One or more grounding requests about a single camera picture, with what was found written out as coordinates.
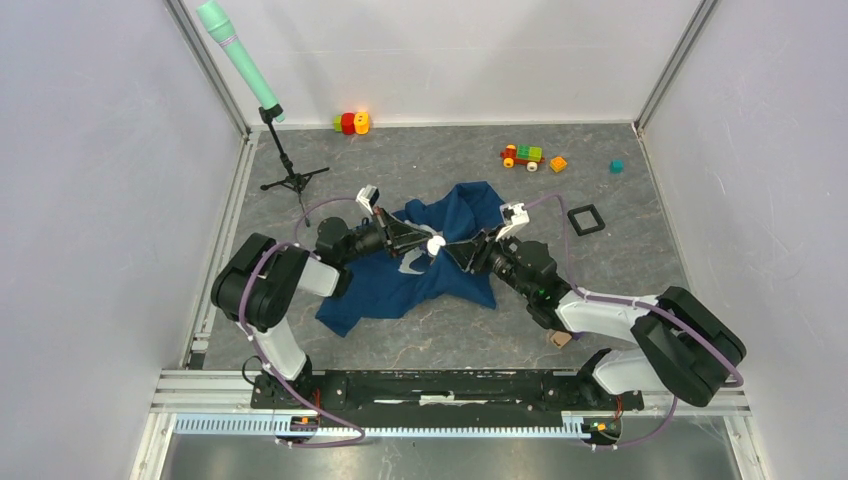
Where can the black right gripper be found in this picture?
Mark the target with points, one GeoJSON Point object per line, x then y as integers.
{"type": "Point", "coordinates": [477, 250]}

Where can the mint green microphone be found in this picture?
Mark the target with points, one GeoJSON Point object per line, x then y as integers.
{"type": "Point", "coordinates": [219, 26]}

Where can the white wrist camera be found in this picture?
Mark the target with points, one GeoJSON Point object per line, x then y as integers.
{"type": "Point", "coordinates": [367, 198]}
{"type": "Point", "coordinates": [514, 218]}

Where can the tan wooden cube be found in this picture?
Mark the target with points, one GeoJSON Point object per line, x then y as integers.
{"type": "Point", "coordinates": [559, 339]}

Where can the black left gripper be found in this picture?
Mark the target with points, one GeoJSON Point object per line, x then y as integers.
{"type": "Point", "coordinates": [400, 236]}

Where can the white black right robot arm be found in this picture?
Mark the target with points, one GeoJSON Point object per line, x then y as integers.
{"type": "Point", "coordinates": [680, 346]}

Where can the black tripod microphone stand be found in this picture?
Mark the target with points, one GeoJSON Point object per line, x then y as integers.
{"type": "Point", "coordinates": [294, 181]}

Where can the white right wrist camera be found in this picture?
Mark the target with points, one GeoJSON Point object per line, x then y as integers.
{"type": "Point", "coordinates": [514, 218]}

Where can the black square frame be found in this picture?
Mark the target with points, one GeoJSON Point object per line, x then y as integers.
{"type": "Point", "coordinates": [586, 220]}

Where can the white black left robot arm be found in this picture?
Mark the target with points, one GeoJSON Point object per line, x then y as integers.
{"type": "Point", "coordinates": [256, 287]}

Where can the colourful toy block train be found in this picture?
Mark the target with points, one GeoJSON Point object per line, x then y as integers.
{"type": "Point", "coordinates": [530, 157]}

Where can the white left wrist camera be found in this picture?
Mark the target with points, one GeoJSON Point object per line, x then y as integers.
{"type": "Point", "coordinates": [367, 198]}

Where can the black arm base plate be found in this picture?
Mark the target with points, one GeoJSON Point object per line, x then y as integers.
{"type": "Point", "coordinates": [457, 398]}

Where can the orange toy brick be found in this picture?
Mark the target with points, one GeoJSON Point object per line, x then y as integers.
{"type": "Point", "coordinates": [558, 164]}

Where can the blue Mickey Mouse t-shirt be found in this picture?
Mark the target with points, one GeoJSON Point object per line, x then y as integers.
{"type": "Point", "coordinates": [387, 288]}

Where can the teal small cube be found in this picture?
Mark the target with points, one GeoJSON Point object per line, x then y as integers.
{"type": "Point", "coordinates": [616, 166]}

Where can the red green orange toy blocks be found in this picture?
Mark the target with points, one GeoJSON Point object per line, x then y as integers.
{"type": "Point", "coordinates": [350, 123]}

